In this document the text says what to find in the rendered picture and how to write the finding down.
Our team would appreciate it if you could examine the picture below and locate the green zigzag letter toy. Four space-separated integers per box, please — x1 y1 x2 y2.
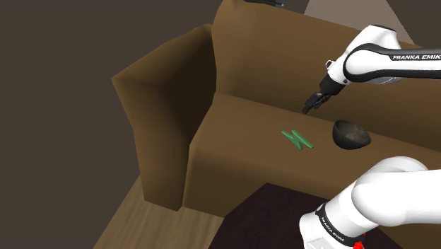
281 129 315 151

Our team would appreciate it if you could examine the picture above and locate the brown sofa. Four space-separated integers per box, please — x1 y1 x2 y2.
110 0 441 249

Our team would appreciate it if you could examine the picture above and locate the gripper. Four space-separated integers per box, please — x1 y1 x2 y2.
301 74 346 115

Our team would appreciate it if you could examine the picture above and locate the dark robot stand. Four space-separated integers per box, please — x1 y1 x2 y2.
208 183 405 249

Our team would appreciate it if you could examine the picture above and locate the dark grey bowl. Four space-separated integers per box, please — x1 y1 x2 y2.
331 119 372 151

